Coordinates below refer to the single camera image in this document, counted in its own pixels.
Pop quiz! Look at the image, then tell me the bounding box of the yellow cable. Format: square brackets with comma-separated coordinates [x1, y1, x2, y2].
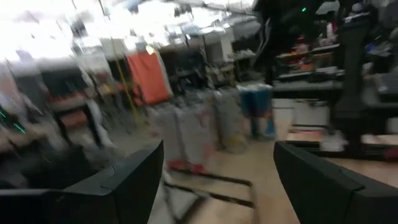
[110, 37, 140, 123]

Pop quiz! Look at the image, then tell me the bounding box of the blue Red Bull can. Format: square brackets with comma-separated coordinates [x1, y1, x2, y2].
[238, 83, 277, 140]

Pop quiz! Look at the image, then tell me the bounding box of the orange cloth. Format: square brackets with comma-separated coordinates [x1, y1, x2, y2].
[126, 51, 174, 106]

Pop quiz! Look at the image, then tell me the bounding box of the Celsius Peach Vibe can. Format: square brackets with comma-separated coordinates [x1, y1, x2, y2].
[149, 102, 216, 174]

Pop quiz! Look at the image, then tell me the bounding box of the Celsius can with yellow band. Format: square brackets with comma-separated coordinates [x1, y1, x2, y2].
[214, 90, 250, 154]

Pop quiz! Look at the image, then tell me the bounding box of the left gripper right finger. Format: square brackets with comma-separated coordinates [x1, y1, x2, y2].
[273, 141, 398, 224]

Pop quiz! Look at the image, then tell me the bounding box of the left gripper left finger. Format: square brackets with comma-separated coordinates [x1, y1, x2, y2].
[0, 140, 165, 224]

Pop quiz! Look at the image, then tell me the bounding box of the grey desk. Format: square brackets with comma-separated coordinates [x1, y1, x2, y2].
[273, 70, 346, 100]

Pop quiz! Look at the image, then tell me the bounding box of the silver metal bracket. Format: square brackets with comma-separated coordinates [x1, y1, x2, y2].
[320, 130, 348, 152]

